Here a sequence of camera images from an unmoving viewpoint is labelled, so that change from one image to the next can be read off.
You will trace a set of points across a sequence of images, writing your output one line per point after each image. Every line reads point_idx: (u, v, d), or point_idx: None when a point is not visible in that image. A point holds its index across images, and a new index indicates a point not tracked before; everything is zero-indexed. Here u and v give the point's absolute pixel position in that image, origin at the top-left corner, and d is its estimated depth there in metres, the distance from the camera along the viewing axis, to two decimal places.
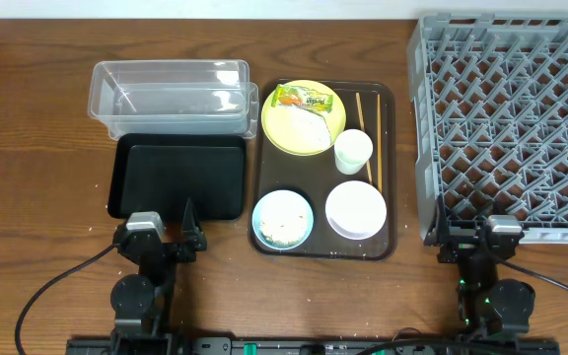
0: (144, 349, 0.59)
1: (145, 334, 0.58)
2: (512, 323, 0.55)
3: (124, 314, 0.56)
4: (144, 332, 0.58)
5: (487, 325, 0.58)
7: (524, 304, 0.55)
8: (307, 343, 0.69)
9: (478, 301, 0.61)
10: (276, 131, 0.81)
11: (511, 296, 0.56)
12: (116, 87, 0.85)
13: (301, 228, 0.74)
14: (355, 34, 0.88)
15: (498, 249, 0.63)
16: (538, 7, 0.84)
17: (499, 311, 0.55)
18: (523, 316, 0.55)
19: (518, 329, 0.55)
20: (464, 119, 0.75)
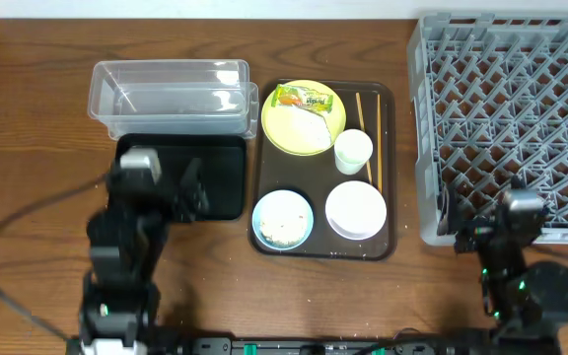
0: (119, 296, 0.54)
1: (121, 275, 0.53)
2: (553, 311, 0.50)
3: (99, 246, 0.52)
4: (121, 272, 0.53)
5: (522, 315, 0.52)
7: (566, 289, 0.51)
8: (307, 343, 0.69)
9: (505, 288, 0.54)
10: (273, 130, 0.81)
11: (550, 280, 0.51)
12: (116, 87, 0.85)
13: (301, 228, 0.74)
14: (356, 34, 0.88)
15: (522, 227, 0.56)
16: (539, 7, 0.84)
17: (537, 296, 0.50)
18: (563, 300, 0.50)
19: (559, 317, 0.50)
20: (464, 119, 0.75)
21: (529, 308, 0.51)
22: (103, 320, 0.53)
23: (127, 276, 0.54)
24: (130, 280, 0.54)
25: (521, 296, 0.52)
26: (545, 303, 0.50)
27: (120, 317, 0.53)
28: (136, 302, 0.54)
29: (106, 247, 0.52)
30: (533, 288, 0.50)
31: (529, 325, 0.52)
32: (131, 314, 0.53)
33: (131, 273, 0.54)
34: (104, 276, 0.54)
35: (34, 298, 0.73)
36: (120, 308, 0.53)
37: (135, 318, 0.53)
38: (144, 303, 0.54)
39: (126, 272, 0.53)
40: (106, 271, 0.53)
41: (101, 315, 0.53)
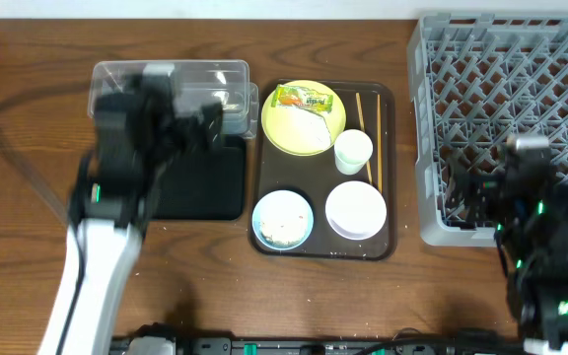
0: (116, 183, 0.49)
1: (120, 162, 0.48)
2: None
3: (104, 121, 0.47)
4: (122, 158, 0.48)
5: (543, 242, 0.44)
7: None
8: (307, 343, 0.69)
9: (525, 227, 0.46)
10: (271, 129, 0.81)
11: None
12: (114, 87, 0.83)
13: (301, 228, 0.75)
14: (356, 34, 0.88)
15: (525, 172, 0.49)
16: (539, 7, 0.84)
17: (558, 212, 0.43)
18: None
19: None
20: (464, 119, 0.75)
21: (545, 231, 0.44)
22: (92, 205, 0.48)
23: (128, 162, 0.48)
24: (129, 172, 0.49)
25: (535, 220, 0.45)
26: (563, 217, 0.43)
27: (108, 202, 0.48)
28: (131, 193, 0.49)
29: (111, 117, 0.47)
30: (552, 204, 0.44)
31: (551, 250, 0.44)
32: (120, 206, 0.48)
33: (133, 165, 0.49)
34: (103, 159, 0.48)
35: (34, 298, 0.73)
36: (112, 191, 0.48)
37: (126, 212, 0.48)
38: (140, 195, 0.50)
39: (127, 162, 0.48)
40: (107, 153, 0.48)
41: (89, 197, 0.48)
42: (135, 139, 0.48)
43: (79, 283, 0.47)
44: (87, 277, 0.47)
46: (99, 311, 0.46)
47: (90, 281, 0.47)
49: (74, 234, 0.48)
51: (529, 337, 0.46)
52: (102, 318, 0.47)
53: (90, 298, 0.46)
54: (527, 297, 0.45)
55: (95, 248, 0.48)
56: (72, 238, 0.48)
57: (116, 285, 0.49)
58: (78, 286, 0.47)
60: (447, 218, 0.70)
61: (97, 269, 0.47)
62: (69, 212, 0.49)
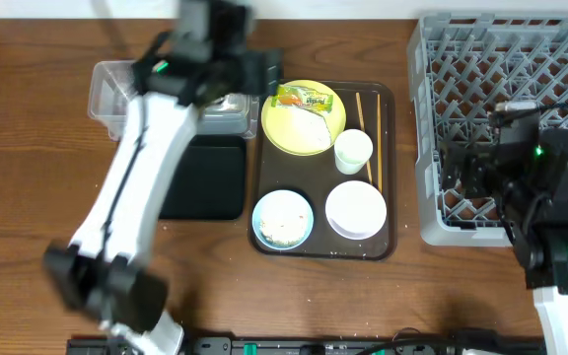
0: (187, 67, 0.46)
1: (190, 43, 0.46)
2: None
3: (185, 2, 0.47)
4: (199, 41, 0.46)
5: (549, 181, 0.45)
7: None
8: (307, 343, 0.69)
9: (528, 176, 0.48)
10: (271, 129, 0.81)
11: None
12: (116, 87, 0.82)
13: (301, 228, 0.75)
14: (356, 34, 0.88)
15: (520, 132, 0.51)
16: (539, 7, 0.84)
17: (557, 148, 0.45)
18: None
19: None
20: (464, 119, 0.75)
21: (551, 172, 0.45)
22: (154, 75, 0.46)
23: (205, 48, 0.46)
24: (196, 58, 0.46)
25: (540, 165, 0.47)
26: None
27: (171, 79, 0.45)
28: (195, 73, 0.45)
29: (188, 6, 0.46)
30: (551, 141, 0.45)
31: (559, 191, 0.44)
32: (181, 83, 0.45)
33: (201, 49, 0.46)
34: (177, 38, 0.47)
35: (34, 298, 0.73)
36: (178, 69, 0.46)
37: (185, 91, 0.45)
38: (205, 79, 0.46)
39: (196, 44, 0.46)
40: (183, 33, 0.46)
41: (152, 70, 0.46)
42: (210, 27, 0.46)
43: (137, 150, 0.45)
44: (146, 143, 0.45)
46: (151, 185, 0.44)
47: (148, 148, 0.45)
49: (138, 101, 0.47)
51: (536, 287, 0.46)
52: (155, 185, 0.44)
53: (150, 160, 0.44)
54: (534, 243, 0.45)
55: (153, 119, 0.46)
56: (136, 105, 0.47)
57: (173, 159, 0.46)
58: (136, 151, 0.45)
60: (446, 218, 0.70)
61: (157, 138, 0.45)
62: (135, 79, 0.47)
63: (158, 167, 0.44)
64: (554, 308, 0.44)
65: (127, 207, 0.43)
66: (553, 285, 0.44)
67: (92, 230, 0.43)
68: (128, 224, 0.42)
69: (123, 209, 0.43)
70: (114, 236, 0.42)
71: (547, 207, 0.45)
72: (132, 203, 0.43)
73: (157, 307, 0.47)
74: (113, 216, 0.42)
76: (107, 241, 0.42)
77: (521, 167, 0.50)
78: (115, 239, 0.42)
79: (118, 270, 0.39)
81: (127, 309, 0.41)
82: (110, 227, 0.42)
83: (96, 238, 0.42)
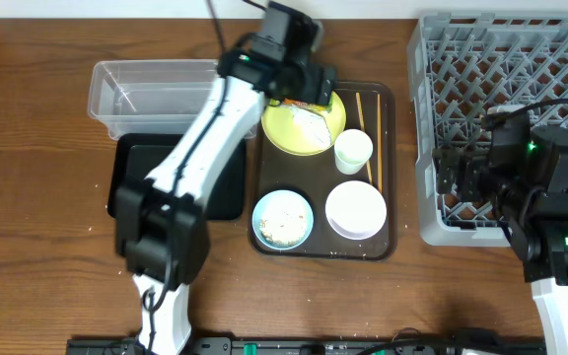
0: (261, 63, 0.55)
1: (272, 46, 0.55)
2: None
3: (274, 13, 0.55)
4: (275, 45, 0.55)
5: (543, 175, 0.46)
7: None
8: (307, 343, 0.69)
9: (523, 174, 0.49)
10: (273, 131, 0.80)
11: (557, 131, 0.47)
12: (116, 87, 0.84)
13: (301, 228, 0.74)
14: (355, 34, 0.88)
15: (513, 133, 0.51)
16: (539, 7, 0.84)
17: (547, 140, 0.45)
18: None
19: None
20: (464, 119, 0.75)
21: (544, 164, 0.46)
22: (239, 65, 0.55)
23: (277, 51, 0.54)
24: (273, 58, 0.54)
25: (533, 160, 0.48)
26: (558, 147, 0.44)
27: (250, 70, 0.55)
28: (270, 70, 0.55)
29: (277, 19, 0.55)
30: (542, 136, 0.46)
31: (552, 183, 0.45)
32: (257, 77, 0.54)
33: (279, 53, 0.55)
34: (259, 38, 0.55)
35: (34, 298, 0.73)
36: (258, 62, 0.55)
37: (260, 82, 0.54)
38: (275, 76, 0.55)
39: (276, 49, 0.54)
40: (266, 35, 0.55)
41: (238, 58, 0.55)
42: (288, 36, 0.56)
43: (217, 112, 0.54)
44: (223, 111, 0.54)
46: (220, 143, 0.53)
47: (225, 116, 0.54)
49: (220, 77, 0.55)
51: (535, 279, 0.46)
52: (219, 153, 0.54)
53: (227, 122, 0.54)
54: (532, 236, 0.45)
55: (230, 94, 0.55)
56: (217, 82, 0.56)
57: (235, 134, 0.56)
58: (214, 116, 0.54)
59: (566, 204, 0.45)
60: (446, 218, 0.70)
61: (232, 108, 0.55)
62: (221, 61, 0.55)
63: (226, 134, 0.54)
64: (553, 301, 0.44)
65: (199, 161, 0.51)
66: (551, 276, 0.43)
67: (173, 161, 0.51)
68: (200, 175, 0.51)
69: (197, 159, 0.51)
70: (187, 179, 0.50)
71: (540, 199, 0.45)
72: (206, 152, 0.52)
73: (196, 267, 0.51)
74: (187, 165, 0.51)
76: (181, 181, 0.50)
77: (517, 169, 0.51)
78: (187, 180, 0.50)
79: (183, 210, 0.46)
81: (179, 248, 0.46)
82: (184, 173, 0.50)
83: (171, 177, 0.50)
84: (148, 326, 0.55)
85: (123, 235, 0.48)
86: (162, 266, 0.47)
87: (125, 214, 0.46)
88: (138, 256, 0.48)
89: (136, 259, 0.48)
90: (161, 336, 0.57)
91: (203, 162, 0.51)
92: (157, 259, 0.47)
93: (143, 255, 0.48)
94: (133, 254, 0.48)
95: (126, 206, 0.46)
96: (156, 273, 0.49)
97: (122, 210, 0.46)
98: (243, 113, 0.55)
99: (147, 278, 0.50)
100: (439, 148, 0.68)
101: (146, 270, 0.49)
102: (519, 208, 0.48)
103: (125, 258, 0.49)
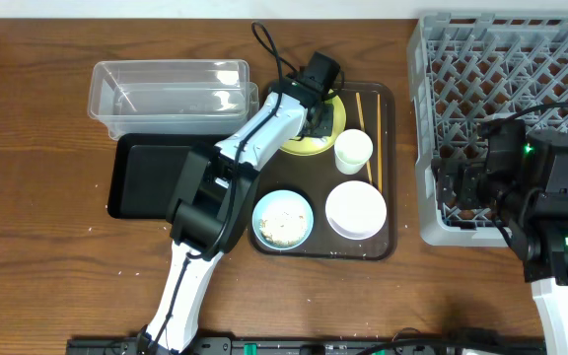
0: (306, 92, 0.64)
1: (316, 83, 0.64)
2: (564, 154, 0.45)
3: (319, 58, 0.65)
4: (319, 81, 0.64)
5: (540, 176, 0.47)
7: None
8: (307, 343, 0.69)
9: (521, 177, 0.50)
10: (304, 143, 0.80)
11: (551, 135, 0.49)
12: (116, 87, 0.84)
13: (301, 228, 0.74)
14: (356, 34, 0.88)
15: (508, 140, 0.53)
16: (539, 7, 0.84)
17: (543, 141, 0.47)
18: None
19: None
20: (464, 119, 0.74)
21: (541, 166, 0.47)
22: (290, 90, 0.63)
23: (319, 88, 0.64)
24: (316, 91, 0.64)
25: (530, 163, 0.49)
26: (552, 147, 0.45)
27: (298, 96, 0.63)
28: (312, 98, 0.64)
29: (321, 63, 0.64)
30: (538, 140, 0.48)
31: (549, 182, 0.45)
32: (302, 101, 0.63)
33: (320, 89, 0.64)
34: (305, 75, 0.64)
35: (34, 298, 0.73)
36: (304, 91, 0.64)
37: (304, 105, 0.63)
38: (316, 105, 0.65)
39: (319, 85, 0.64)
40: (313, 73, 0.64)
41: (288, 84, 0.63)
42: (329, 75, 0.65)
43: (273, 111, 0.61)
44: (277, 113, 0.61)
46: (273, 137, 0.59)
47: (277, 117, 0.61)
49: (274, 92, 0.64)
51: (534, 279, 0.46)
52: (271, 146, 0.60)
53: (281, 120, 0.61)
54: (531, 235, 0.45)
55: (284, 103, 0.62)
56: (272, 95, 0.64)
57: (284, 134, 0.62)
58: (269, 115, 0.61)
59: (566, 204, 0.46)
60: (446, 218, 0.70)
61: (286, 111, 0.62)
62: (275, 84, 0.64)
63: (280, 129, 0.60)
64: (553, 300, 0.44)
65: (257, 144, 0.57)
66: (550, 275, 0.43)
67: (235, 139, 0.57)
68: (256, 154, 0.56)
69: (255, 143, 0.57)
70: (247, 155, 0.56)
71: (538, 200, 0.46)
72: (262, 139, 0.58)
73: (232, 242, 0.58)
74: (248, 144, 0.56)
76: (243, 156, 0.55)
77: (514, 175, 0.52)
78: (247, 155, 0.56)
79: (245, 175, 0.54)
81: (234, 212, 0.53)
82: (244, 149, 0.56)
83: (233, 151, 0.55)
84: (167, 307, 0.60)
85: (181, 195, 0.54)
86: (209, 230, 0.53)
87: (191, 174, 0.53)
88: (188, 219, 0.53)
89: (185, 221, 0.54)
90: (173, 327, 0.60)
91: (259, 146, 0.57)
92: (207, 222, 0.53)
93: (193, 218, 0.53)
94: (184, 216, 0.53)
95: (196, 166, 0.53)
96: (198, 239, 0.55)
97: (190, 170, 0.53)
98: (291, 119, 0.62)
99: (188, 244, 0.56)
100: (438, 159, 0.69)
101: (192, 234, 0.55)
102: (518, 210, 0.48)
103: (174, 221, 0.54)
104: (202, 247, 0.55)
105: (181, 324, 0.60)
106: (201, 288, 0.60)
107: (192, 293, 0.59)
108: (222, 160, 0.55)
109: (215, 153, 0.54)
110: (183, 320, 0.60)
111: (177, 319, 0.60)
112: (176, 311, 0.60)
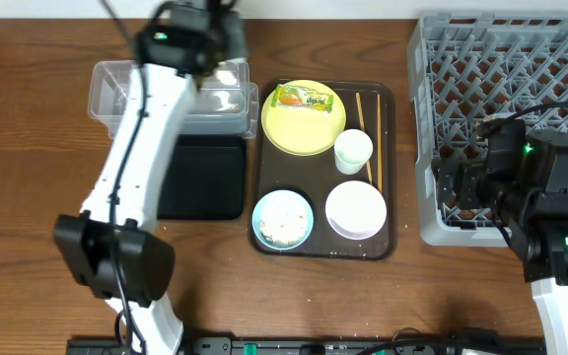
0: (183, 35, 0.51)
1: (189, 16, 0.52)
2: (564, 154, 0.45)
3: None
4: (198, 13, 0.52)
5: (541, 176, 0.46)
7: None
8: (307, 343, 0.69)
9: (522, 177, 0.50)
10: (300, 143, 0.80)
11: (551, 135, 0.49)
12: (116, 87, 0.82)
13: (301, 228, 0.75)
14: (356, 34, 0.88)
15: (508, 139, 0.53)
16: (539, 7, 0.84)
17: (544, 140, 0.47)
18: None
19: None
20: (464, 119, 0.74)
21: (541, 165, 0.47)
22: (157, 45, 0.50)
23: (203, 18, 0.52)
24: (194, 27, 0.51)
25: (530, 163, 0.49)
26: (553, 146, 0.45)
27: (173, 46, 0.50)
28: (194, 44, 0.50)
29: None
30: (538, 140, 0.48)
31: (549, 182, 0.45)
32: (181, 55, 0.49)
33: (201, 21, 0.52)
34: (175, 13, 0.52)
35: (34, 298, 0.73)
36: (178, 35, 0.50)
37: (186, 61, 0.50)
38: (203, 47, 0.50)
39: (197, 16, 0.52)
40: (185, 4, 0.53)
41: (154, 39, 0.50)
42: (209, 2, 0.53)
43: (142, 117, 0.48)
44: (148, 113, 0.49)
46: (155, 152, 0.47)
47: (149, 116, 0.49)
49: (136, 67, 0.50)
51: (534, 279, 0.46)
52: (157, 163, 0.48)
53: (157, 124, 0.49)
54: (531, 235, 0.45)
55: (154, 88, 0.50)
56: (135, 81, 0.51)
57: (169, 132, 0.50)
58: (139, 122, 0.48)
59: (565, 204, 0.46)
60: (447, 218, 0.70)
61: (159, 104, 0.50)
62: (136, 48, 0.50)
63: (158, 137, 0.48)
64: (553, 301, 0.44)
65: (136, 181, 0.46)
66: (550, 275, 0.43)
67: (111, 173, 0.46)
68: (138, 195, 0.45)
69: (132, 178, 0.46)
70: (123, 207, 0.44)
71: (538, 200, 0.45)
72: (142, 164, 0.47)
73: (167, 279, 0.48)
74: (121, 186, 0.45)
76: (118, 208, 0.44)
77: (514, 175, 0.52)
78: (124, 204, 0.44)
79: (127, 238, 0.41)
81: (135, 273, 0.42)
82: (119, 198, 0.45)
83: (106, 207, 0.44)
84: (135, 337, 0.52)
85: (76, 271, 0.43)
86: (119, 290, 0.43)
87: (71, 254, 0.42)
88: (100, 287, 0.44)
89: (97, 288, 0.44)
90: (154, 344, 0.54)
91: (141, 172, 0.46)
92: (116, 288, 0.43)
93: (103, 285, 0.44)
94: (93, 286, 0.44)
95: (67, 248, 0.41)
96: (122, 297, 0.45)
97: (64, 250, 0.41)
98: (170, 107, 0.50)
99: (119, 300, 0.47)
100: (438, 158, 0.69)
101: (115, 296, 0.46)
102: (518, 210, 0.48)
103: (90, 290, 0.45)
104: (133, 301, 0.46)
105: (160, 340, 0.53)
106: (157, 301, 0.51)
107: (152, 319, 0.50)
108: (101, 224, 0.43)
109: (86, 222, 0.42)
110: (159, 335, 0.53)
111: (152, 341, 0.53)
112: (148, 334, 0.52)
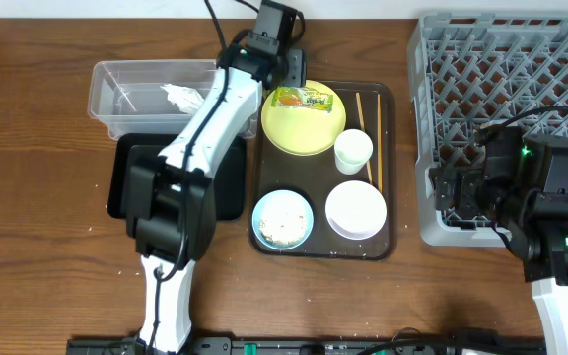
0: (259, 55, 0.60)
1: (267, 41, 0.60)
2: (560, 155, 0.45)
3: (269, 11, 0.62)
4: (273, 41, 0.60)
5: (540, 178, 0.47)
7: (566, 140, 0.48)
8: (307, 343, 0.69)
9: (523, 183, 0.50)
10: (300, 143, 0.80)
11: (548, 137, 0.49)
12: (116, 87, 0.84)
13: (301, 228, 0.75)
14: (356, 34, 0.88)
15: (506, 145, 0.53)
16: (539, 7, 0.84)
17: (541, 143, 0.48)
18: None
19: None
20: (464, 119, 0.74)
21: (539, 167, 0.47)
22: (238, 61, 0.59)
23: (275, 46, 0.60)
24: (269, 50, 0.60)
25: (529, 165, 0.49)
26: (549, 148, 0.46)
27: (249, 64, 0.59)
28: (267, 63, 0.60)
29: (272, 17, 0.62)
30: (538, 143, 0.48)
31: (548, 183, 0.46)
32: (257, 68, 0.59)
33: (275, 47, 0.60)
34: (255, 35, 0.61)
35: (34, 298, 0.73)
36: (255, 56, 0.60)
37: (260, 72, 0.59)
38: (273, 70, 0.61)
39: (272, 43, 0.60)
40: (262, 32, 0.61)
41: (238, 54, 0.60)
42: (282, 34, 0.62)
43: (221, 98, 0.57)
44: (226, 98, 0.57)
46: (225, 126, 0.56)
47: (227, 102, 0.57)
49: (221, 66, 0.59)
51: (535, 279, 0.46)
52: (224, 135, 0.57)
53: (231, 106, 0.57)
54: (532, 235, 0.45)
55: (233, 81, 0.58)
56: (218, 74, 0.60)
57: (237, 119, 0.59)
58: (217, 101, 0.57)
59: (565, 205, 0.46)
60: (447, 217, 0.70)
61: (234, 92, 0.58)
62: (222, 54, 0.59)
63: (229, 118, 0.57)
64: (554, 301, 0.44)
65: (207, 143, 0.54)
66: (551, 275, 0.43)
67: (191, 131, 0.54)
68: (207, 154, 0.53)
69: (205, 140, 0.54)
70: (197, 158, 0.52)
71: (538, 200, 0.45)
72: (215, 132, 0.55)
73: (204, 248, 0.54)
74: (196, 145, 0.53)
76: (191, 160, 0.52)
77: (513, 178, 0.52)
78: (196, 159, 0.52)
79: (195, 183, 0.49)
81: (192, 221, 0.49)
82: (193, 153, 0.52)
83: (180, 157, 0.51)
84: (152, 316, 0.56)
85: (134, 210, 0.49)
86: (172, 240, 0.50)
87: (139, 189, 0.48)
88: (150, 231, 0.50)
89: (149, 234, 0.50)
90: (165, 331, 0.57)
91: (214, 134, 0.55)
92: (170, 233, 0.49)
93: (155, 229, 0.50)
94: (145, 229, 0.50)
95: (139, 181, 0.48)
96: (167, 249, 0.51)
97: (135, 185, 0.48)
98: (244, 99, 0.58)
99: (158, 256, 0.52)
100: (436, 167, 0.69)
101: (159, 246, 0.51)
102: (518, 212, 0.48)
103: (136, 237, 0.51)
104: (172, 256, 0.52)
105: (174, 324, 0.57)
106: (182, 288, 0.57)
107: (176, 296, 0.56)
108: (172, 169, 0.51)
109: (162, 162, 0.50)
110: (174, 321, 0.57)
111: (166, 324, 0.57)
112: (163, 318, 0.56)
